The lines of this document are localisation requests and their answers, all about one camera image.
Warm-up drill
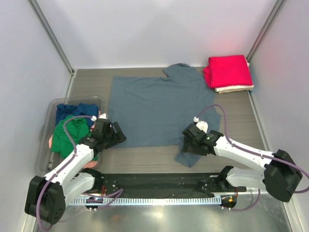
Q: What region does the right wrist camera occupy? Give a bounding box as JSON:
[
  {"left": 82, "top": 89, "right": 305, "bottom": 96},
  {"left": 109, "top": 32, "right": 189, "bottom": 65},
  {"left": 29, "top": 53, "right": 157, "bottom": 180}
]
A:
[{"left": 193, "top": 117, "right": 209, "bottom": 133}]

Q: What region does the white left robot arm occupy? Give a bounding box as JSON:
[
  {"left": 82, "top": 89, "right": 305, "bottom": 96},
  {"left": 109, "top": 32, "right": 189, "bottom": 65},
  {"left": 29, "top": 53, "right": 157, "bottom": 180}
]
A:
[{"left": 25, "top": 118, "right": 126, "bottom": 225}]

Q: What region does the folded cream t shirt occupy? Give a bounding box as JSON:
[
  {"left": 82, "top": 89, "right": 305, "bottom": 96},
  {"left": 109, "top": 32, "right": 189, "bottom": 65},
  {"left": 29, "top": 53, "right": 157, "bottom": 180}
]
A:
[{"left": 212, "top": 59, "right": 254, "bottom": 93}]

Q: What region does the aluminium corner post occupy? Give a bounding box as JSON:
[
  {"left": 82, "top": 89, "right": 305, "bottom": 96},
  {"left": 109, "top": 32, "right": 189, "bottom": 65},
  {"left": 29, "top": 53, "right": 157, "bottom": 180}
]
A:
[
  {"left": 246, "top": 0, "right": 286, "bottom": 63},
  {"left": 28, "top": 0, "right": 74, "bottom": 75}
]

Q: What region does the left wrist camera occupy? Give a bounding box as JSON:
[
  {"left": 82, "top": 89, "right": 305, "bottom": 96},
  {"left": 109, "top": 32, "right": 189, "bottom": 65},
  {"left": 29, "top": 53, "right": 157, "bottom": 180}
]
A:
[{"left": 91, "top": 113, "right": 112, "bottom": 139}]

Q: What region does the white slotted cable duct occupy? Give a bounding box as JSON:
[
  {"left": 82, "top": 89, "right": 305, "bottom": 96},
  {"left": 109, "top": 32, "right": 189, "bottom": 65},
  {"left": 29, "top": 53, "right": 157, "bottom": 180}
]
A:
[{"left": 69, "top": 195, "right": 222, "bottom": 206}]

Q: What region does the left aluminium corner post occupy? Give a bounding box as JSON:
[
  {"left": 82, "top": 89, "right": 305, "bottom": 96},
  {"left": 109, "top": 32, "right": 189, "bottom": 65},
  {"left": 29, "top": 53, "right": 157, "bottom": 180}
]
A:
[{"left": 28, "top": 0, "right": 74, "bottom": 75}]

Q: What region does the folded red t shirt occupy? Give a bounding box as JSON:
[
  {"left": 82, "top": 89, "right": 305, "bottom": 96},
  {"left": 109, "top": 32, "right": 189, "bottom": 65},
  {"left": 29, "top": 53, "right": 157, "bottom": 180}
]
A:
[{"left": 203, "top": 55, "right": 253, "bottom": 88}]

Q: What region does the grey blue t shirt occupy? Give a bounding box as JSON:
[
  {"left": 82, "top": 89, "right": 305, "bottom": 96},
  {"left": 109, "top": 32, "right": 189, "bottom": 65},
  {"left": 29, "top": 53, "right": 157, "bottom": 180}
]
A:
[{"left": 106, "top": 63, "right": 222, "bottom": 168}]

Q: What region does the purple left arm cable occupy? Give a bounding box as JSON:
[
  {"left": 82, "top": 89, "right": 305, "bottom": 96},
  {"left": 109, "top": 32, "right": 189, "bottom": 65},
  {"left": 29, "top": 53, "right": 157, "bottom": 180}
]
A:
[{"left": 38, "top": 115, "right": 124, "bottom": 230}]

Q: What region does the pink t shirt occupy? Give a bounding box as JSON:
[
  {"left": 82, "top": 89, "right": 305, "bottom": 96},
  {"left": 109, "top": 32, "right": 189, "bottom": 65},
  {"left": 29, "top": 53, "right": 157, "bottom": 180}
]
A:
[{"left": 47, "top": 110, "right": 102, "bottom": 169}]

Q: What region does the clear plastic storage bin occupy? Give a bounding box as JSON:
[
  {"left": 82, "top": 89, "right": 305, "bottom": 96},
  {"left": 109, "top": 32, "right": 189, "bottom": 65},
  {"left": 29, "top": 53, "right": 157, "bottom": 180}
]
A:
[{"left": 35, "top": 96, "right": 104, "bottom": 176}]

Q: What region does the navy blue t shirt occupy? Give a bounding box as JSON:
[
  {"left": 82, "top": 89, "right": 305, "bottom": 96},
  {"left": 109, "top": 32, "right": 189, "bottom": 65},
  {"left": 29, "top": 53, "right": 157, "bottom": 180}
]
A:
[{"left": 55, "top": 103, "right": 99, "bottom": 125}]

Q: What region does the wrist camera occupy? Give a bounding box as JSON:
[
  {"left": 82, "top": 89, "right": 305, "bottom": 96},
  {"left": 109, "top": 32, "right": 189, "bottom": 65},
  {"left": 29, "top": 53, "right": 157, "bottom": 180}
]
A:
[
  {"left": 91, "top": 113, "right": 112, "bottom": 139},
  {"left": 193, "top": 117, "right": 209, "bottom": 133}
]

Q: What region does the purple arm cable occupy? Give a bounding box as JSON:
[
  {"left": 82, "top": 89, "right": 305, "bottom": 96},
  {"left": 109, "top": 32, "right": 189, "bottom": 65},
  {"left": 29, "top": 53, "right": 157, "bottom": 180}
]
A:
[
  {"left": 38, "top": 115, "right": 124, "bottom": 230},
  {"left": 193, "top": 104, "right": 309, "bottom": 212}
]

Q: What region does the green t shirt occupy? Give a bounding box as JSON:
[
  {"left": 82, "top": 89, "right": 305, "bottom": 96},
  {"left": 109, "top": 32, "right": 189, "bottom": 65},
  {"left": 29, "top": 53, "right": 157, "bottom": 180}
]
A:
[{"left": 51, "top": 115, "right": 95, "bottom": 159}]

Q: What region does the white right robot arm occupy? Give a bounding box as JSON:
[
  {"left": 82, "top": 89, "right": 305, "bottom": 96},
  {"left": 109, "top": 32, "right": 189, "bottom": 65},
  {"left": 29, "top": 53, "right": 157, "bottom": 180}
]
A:
[{"left": 183, "top": 122, "right": 302, "bottom": 202}]

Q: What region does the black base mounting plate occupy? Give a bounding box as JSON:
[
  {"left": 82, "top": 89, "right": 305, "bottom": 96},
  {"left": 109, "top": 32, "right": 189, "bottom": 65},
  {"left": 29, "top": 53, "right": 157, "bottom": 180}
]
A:
[{"left": 91, "top": 173, "right": 246, "bottom": 194}]

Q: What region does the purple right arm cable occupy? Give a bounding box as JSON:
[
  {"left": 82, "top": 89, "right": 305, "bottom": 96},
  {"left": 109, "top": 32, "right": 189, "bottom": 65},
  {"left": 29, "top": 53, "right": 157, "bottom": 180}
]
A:
[{"left": 193, "top": 104, "right": 309, "bottom": 212}]

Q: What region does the right aluminium corner post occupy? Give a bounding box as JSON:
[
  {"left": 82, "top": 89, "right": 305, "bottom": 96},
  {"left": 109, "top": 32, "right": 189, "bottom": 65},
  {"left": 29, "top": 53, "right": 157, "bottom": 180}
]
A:
[{"left": 246, "top": 0, "right": 286, "bottom": 63}]

